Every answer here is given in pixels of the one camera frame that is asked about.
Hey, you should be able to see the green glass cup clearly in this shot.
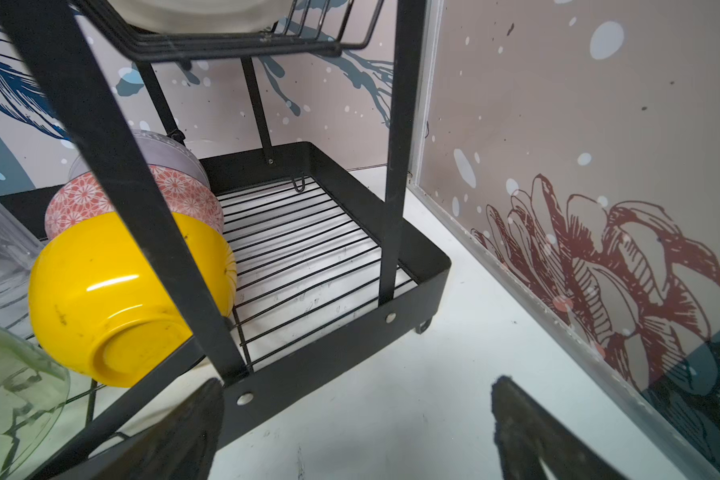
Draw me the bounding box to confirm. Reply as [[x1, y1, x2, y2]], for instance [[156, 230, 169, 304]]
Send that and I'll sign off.
[[0, 328, 71, 479]]

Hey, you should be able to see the lilac ceramic bowl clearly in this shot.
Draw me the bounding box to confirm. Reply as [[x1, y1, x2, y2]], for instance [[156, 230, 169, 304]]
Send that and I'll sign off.
[[67, 129, 211, 190]]

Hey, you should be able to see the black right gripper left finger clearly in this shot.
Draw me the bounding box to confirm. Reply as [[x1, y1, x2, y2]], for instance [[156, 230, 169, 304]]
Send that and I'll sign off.
[[57, 379, 224, 479]]

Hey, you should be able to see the black two-tier dish rack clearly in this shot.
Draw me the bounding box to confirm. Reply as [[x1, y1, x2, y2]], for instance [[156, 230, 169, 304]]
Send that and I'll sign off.
[[0, 1, 451, 479]]

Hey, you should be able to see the yellow bowl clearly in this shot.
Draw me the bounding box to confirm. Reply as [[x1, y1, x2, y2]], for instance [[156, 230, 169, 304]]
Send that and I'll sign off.
[[28, 211, 239, 389]]

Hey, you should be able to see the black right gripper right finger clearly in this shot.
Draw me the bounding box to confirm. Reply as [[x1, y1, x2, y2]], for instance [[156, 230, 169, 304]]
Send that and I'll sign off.
[[491, 376, 624, 479]]

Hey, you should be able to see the cream plate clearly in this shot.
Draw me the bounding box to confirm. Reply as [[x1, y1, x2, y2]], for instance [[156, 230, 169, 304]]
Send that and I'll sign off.
[[109, 0, 293, 34]]

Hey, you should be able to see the clear glass cup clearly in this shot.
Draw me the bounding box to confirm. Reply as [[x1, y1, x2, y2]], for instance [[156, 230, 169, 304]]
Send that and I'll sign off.
[[0, 203, 43, 339]]

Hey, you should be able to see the pink patterned bowl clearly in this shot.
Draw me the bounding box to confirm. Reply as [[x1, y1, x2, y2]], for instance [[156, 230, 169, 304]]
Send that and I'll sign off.
[[44, 165, 223, 240]]

